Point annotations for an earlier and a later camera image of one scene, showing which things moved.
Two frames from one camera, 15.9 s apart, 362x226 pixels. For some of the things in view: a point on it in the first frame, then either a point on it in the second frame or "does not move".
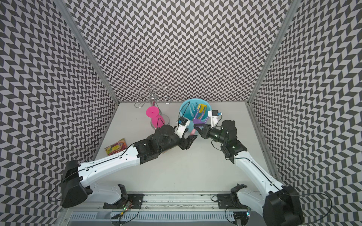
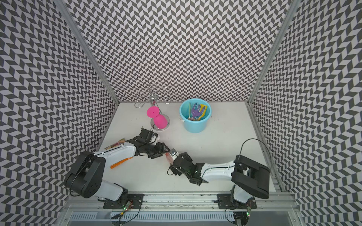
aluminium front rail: x=159 y=210 does not move
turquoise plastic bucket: x=194 y=108 does not move
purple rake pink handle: x=198 y=121 to x=195 y=110
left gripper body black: x=175 y=141 to x=154 y=150
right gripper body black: x=215 y=134 to x=175 y=171
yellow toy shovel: x=201 y=107 does not move
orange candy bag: x=116 y=148 does not move
